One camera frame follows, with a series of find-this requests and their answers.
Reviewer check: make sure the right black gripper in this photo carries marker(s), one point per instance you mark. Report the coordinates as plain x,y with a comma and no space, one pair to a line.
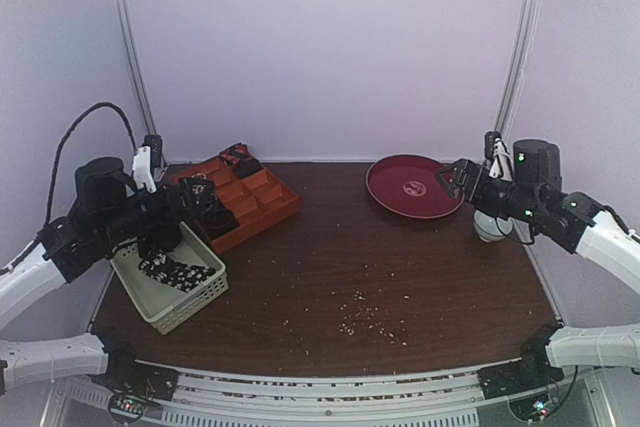
470,180

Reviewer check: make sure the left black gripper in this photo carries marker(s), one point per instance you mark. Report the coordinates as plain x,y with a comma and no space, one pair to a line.
173,213

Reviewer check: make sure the black white floral tie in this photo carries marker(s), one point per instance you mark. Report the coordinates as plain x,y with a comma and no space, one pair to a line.
159,266

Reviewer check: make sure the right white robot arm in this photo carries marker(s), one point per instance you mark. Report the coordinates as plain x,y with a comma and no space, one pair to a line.
527,186

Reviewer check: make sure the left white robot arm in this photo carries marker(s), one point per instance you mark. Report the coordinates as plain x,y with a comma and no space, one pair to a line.
112,212

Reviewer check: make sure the dark rolled tie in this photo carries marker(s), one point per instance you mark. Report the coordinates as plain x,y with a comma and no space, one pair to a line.
218,223

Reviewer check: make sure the red round plate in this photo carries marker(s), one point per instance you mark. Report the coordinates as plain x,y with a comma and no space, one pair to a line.
406,185

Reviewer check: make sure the black tie in basket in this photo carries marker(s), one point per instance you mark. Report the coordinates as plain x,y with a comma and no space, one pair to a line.
164,238

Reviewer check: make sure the orange compartment tray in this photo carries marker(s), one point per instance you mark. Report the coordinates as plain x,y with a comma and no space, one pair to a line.
258,202

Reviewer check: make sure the small celadon bowl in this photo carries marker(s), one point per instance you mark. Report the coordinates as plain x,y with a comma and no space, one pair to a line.
491,229

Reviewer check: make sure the pale green perforated basket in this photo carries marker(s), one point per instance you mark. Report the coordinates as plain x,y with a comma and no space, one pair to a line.
169,287

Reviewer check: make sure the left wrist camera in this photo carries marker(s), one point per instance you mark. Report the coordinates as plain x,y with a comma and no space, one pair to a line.
147,159

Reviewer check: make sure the right aluminium frame post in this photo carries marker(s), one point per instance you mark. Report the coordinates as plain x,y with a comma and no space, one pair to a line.
524,39

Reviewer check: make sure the aluminium frame post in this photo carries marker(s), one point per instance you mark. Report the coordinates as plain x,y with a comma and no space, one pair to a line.
524,39
134,67

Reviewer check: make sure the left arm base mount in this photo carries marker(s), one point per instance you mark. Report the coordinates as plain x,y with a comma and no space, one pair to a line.
127,378

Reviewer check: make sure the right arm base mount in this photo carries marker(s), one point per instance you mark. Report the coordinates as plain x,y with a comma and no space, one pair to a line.
531,372

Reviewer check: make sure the front aluminium rail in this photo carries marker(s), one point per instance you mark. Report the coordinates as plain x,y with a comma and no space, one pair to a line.
458,397

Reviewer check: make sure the left aluminium frame post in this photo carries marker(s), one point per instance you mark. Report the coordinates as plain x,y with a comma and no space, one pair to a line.
134,67

